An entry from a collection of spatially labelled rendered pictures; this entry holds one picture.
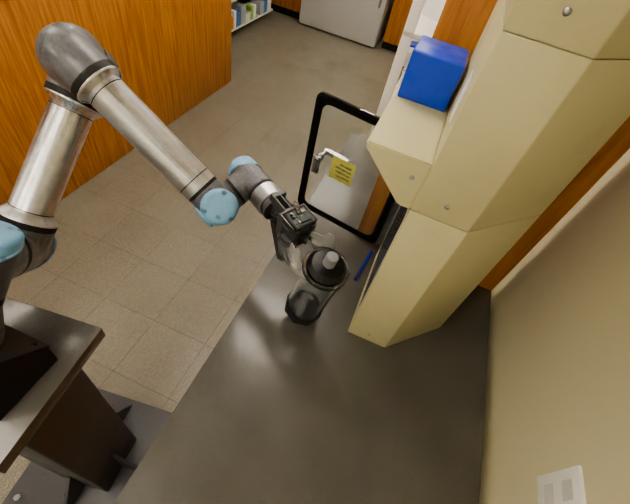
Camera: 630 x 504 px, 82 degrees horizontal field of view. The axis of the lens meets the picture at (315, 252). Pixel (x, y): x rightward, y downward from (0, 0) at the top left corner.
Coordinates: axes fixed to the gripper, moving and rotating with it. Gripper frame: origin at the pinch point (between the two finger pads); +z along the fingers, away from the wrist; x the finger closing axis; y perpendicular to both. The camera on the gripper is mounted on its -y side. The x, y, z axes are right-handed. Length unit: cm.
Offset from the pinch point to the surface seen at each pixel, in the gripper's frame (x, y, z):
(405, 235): 9.3, 16.9, 8.6
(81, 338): -48, -27, -25
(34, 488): -89, -119, -24
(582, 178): 59, 23, 21
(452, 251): 13.9, 18.2, 16.6
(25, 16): -15, -35, -200
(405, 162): 6.6, 31.3, 2.5
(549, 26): 11, 55, 8
